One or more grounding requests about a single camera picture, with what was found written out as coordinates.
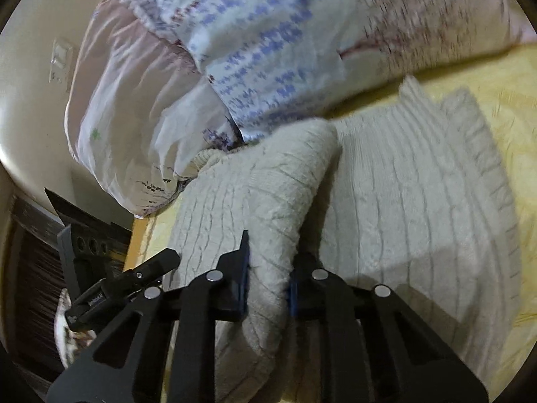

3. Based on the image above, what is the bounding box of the white wall switch plate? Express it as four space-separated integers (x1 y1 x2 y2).
48 37 78 93

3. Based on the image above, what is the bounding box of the floral lavender pillow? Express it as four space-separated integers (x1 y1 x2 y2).
117 0 536 140

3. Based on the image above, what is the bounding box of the dark bedside furniture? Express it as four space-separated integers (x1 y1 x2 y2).
1 190 132 400

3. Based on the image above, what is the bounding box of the pink floral pillow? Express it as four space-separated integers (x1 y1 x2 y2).
65 0 242 217

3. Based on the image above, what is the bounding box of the cream cable-knit sweater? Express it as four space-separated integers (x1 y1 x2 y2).
164 74 524 403

